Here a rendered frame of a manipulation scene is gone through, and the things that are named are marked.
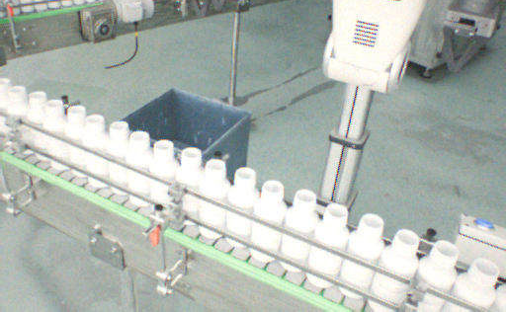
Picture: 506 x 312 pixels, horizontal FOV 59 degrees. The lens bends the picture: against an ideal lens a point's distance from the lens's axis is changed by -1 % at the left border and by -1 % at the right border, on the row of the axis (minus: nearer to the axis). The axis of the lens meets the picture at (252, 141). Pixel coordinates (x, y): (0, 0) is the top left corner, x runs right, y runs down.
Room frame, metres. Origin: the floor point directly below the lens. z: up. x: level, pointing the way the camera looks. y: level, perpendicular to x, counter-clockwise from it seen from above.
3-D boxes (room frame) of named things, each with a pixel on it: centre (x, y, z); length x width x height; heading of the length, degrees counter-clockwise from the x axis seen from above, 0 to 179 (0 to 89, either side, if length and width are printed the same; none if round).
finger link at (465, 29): (0.68, -0.31, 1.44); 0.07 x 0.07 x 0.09; 65
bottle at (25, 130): (0.90, 0.55, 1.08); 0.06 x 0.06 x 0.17
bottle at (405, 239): (0.53, -0.26, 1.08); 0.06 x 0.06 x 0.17
